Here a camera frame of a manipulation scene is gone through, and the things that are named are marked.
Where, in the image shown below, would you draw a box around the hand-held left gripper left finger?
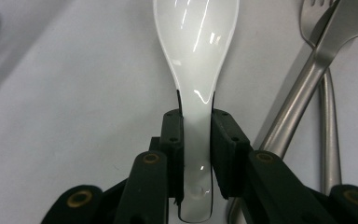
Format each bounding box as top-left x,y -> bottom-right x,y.
114,108 -> 185,224

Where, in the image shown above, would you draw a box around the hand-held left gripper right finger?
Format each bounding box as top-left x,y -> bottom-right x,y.
212,108 -> 337,224

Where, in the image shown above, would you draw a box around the steel knife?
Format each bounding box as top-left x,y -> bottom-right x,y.
227,0 -> 358,224

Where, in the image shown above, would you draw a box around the steel fork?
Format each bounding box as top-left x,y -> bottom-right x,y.
298,0 -> 343,196

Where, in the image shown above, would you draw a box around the white ceramic spoon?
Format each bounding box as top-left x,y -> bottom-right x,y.
152,0 -> 241,224

